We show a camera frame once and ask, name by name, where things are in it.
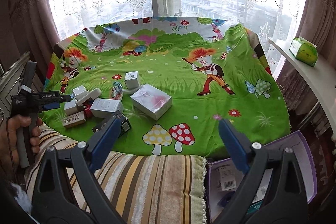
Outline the white box blue circle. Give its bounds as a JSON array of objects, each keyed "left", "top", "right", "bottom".
[{"left": 72, "top": 85, "right": 89, "bottom": 100}]

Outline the white box orange logo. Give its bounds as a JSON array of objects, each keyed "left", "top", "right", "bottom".
[{"left": 63, "top": 111, "right": 87, "bottom": 128}]

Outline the red toy car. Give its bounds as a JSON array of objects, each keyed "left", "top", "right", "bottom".
[{"left": 83, "top": 103, "right": 93, "bottom": 119}]

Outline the teal toothpaste box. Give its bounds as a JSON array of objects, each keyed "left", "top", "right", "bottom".
[{"left": 247, "top": 200, "right": 263, "bottom": 215}]

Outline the white grey rectangular box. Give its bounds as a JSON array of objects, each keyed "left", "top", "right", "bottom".
[{"left": 90, "top": 98, "right": 123, "bottom": 118}]

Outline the white barcode box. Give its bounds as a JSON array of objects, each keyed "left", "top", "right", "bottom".
[{"left": 218, "top": 165, "right": 237, "bottom": 192}]

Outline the blue pencil sharpener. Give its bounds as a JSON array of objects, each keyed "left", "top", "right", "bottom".
[{"left": 218, "top": 191, "right": 235, "bottom": 208}]

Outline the black barcode box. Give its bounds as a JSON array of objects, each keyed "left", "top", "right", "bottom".
[{"left": 92, "top": 110, "right": 132, "bottom": 138}]

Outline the small white cube box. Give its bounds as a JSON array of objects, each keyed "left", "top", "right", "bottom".
[{"left": 124, "top": 71, "right": 140, "bottom": 90}]

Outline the white pink splash box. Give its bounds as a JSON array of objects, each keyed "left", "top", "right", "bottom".
[{"left": 130, "top": 84, "right": 173, "bottom": 121}]

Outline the left hand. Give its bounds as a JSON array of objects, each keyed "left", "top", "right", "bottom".
[{"left": 0, "top": 115, "right": 31, "bottom": 181}]

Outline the cream carved drawer cabinet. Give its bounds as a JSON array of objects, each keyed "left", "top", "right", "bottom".
[{"left": 1, "top": 52, "right": 31, "bottom": 119}]

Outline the purple cardboard storage box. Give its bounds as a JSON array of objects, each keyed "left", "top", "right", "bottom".
[{"left": 207, "top": 131, "right": 317, "bottom": 223}]

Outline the striped towel cushion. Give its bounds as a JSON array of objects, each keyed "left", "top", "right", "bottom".
[{"left": 24, "top": 122, "right": 208, "bottom": 224}]

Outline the green cartoon tablecloth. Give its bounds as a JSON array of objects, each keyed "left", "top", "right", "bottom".
[{"left": 45, "top": 17, "right": 290, "bottom": 157}]

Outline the white curved desk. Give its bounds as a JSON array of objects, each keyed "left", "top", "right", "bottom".
[{"left": 268, "top": 38, "right": 336, "bottom": 139}]

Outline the green tissue pack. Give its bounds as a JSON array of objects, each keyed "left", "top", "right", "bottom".
[{"left": 289, "top": 37, "right": 318, "bottom": 67}]

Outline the brown drape curtain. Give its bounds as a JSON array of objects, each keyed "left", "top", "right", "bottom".
[{"left": 277, "top": 0, "right": 335, "bottom": 115}]

